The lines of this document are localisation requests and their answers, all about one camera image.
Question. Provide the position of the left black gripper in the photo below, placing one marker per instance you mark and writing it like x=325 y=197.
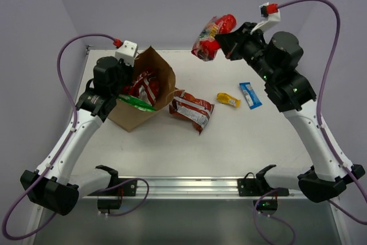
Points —
x=126 y=77

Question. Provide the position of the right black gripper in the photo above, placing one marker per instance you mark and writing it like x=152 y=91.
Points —
x=231 y=43

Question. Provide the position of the red fruit gummies bag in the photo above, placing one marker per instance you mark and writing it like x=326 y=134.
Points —
x=206 y=46

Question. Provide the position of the brown paper bag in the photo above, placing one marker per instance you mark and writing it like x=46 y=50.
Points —
x=128 y=117

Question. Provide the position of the yellow M&M's candy packet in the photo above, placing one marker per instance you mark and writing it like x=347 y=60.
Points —
x=227 y=99

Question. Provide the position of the blue snack bar wrapper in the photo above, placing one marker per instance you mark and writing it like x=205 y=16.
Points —
x=250 y=95

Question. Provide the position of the red Doritos chip bag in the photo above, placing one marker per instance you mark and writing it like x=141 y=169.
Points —
x=185 y=106

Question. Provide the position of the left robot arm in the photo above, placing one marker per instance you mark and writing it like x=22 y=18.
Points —
x=50 y=184

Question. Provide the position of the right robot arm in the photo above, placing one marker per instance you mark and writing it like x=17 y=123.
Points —
x=292 y=94

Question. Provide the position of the red patterned snack bag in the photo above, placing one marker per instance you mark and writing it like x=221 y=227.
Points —
x=133 y=88

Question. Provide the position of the green snack bag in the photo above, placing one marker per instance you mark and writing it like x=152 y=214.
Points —
x=137 y=103

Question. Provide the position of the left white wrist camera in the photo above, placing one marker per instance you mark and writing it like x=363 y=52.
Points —
x=126 y=51

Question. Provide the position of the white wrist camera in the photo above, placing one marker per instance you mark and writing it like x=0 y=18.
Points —
x=126 y=51
x=270 y=17

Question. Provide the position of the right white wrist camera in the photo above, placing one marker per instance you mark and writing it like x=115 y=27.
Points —
x=270 y=17

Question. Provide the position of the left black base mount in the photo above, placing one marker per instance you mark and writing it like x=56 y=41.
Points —
x=111 y=201

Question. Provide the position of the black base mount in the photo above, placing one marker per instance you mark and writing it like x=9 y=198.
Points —
x=255 y=185
x=111 y=201

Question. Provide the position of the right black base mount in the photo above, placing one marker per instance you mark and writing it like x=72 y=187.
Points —
x=255 y=185

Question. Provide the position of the aluminium front rail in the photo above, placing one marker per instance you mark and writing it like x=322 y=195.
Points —
x=160 y=187

